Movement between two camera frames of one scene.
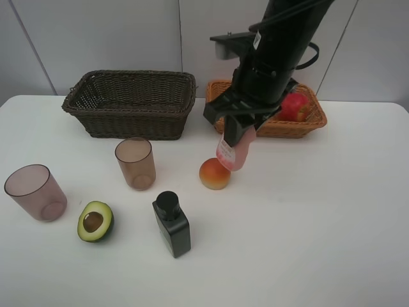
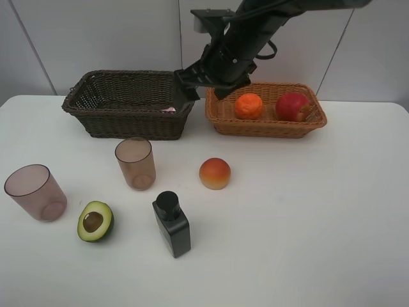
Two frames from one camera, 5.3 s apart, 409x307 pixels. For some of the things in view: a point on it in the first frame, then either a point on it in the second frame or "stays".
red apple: (294, 107) stays
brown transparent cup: (135, 157) stays
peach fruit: (213, 174) stays
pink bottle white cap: (233, 158) -> (169, 110)
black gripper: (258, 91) -> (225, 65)
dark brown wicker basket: (141, 105) stays
